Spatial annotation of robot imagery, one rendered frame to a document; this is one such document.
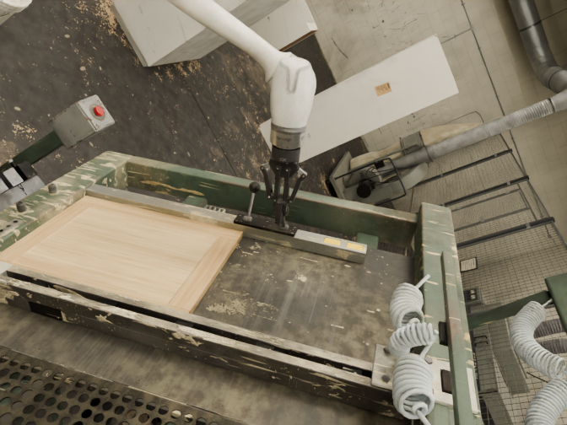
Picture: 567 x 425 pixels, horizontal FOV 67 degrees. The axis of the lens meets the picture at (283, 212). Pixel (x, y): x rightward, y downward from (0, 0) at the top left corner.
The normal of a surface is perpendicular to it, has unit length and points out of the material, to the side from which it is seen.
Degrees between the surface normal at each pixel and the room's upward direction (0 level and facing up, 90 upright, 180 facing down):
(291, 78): 77
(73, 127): 90
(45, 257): 55
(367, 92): 90
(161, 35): 90
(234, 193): 90
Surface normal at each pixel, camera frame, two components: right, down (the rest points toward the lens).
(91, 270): 0.09, -0.86
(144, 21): -0.30, 0.39
